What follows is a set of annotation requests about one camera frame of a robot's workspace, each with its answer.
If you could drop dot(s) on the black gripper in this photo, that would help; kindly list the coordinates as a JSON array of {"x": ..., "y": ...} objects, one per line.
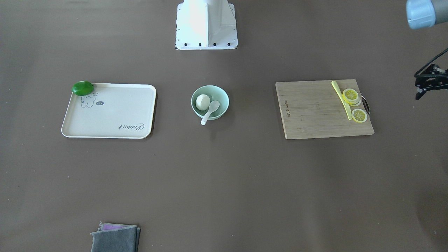
[{"x": 431, "y": 83}]

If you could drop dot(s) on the white ceramic spoon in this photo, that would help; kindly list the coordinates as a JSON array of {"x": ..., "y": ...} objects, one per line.
[{"x": 214, "y": 105}]

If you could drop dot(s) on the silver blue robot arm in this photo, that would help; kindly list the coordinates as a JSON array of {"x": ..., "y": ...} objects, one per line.
[{"x": 426, "y": 14}]

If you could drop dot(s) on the mint green bowl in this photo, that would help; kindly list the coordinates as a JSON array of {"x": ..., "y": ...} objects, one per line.
[{"x": 214, "y": 93}]

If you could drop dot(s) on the single lemon slice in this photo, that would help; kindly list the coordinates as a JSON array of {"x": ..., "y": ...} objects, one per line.
[{"x": 359, "y": 115}]

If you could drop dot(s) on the stacked lemon slices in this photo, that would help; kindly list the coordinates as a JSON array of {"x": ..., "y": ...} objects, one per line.
[{"x": 352, "y": 97}]

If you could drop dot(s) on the yellow plastic knife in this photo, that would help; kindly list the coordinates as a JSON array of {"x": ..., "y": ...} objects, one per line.
[{"x": 344, "y": 103}]

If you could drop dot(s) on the wooden cutting board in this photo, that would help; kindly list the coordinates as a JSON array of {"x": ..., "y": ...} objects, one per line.
[{"x": 313, "y": 109}]

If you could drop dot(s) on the cream rabbit tray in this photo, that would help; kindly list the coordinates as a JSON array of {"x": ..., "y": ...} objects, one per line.
[{"x": 116, "y": 111}]

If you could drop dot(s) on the green lime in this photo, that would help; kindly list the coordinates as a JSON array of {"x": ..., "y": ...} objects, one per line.
[{"x": 82, "y": 88}]

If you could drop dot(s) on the grey folded cloth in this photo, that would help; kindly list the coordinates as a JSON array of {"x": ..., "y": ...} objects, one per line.
[{"x": 111, "y": 237}]

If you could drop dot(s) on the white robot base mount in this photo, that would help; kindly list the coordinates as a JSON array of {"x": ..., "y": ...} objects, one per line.
[{"x": 206, "y": 25}]

